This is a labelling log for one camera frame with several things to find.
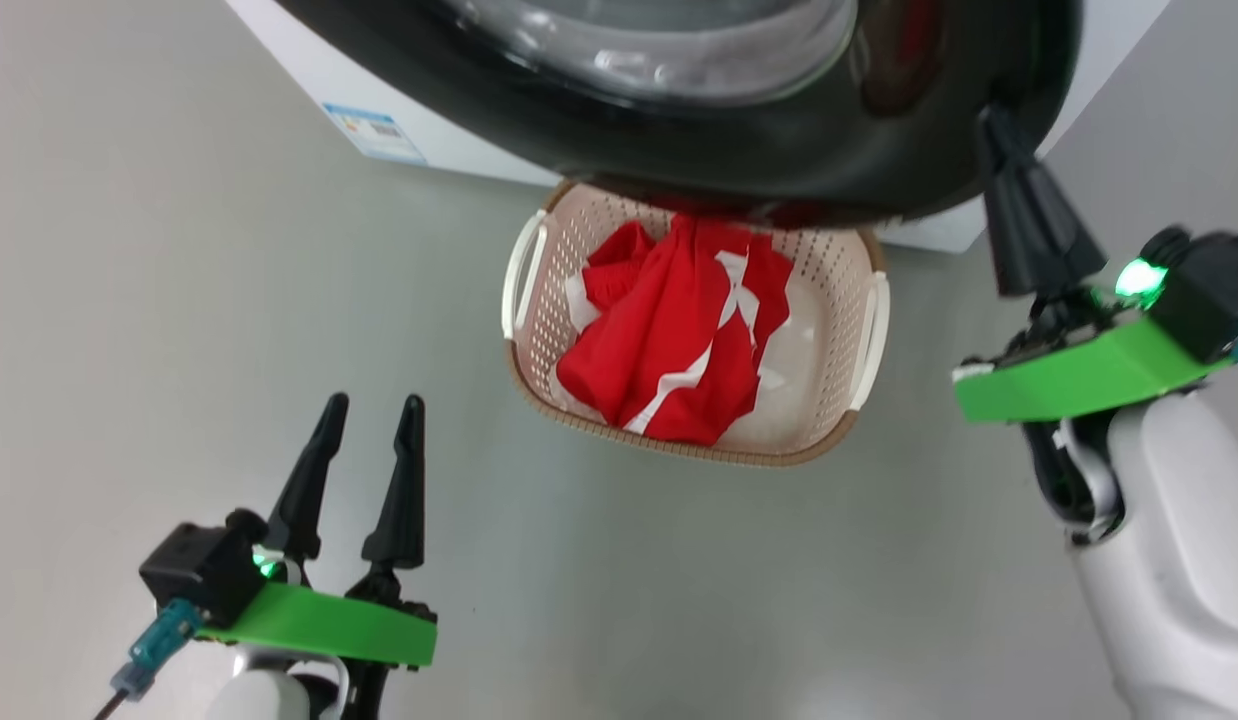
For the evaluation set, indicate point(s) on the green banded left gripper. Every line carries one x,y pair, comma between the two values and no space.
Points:
329,625

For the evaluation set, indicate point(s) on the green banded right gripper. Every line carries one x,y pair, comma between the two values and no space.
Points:
1079,375

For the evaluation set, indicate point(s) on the glass washing machine door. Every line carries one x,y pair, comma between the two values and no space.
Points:
539,120

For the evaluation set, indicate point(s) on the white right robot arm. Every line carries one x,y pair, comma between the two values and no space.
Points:
1179,560

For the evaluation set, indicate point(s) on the cream basket with brown rim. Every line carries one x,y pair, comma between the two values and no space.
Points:
829,330

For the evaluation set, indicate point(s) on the white front-load washing machine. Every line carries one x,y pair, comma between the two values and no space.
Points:
299,60

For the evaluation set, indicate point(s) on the blue energy label sticker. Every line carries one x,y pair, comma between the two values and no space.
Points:
374,132

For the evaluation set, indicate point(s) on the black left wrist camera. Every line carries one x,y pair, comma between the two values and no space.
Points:
204,565

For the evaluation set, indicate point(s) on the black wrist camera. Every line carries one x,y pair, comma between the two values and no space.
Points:
204,565
1209,290

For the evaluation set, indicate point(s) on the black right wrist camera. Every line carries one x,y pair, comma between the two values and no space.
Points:
1209,290

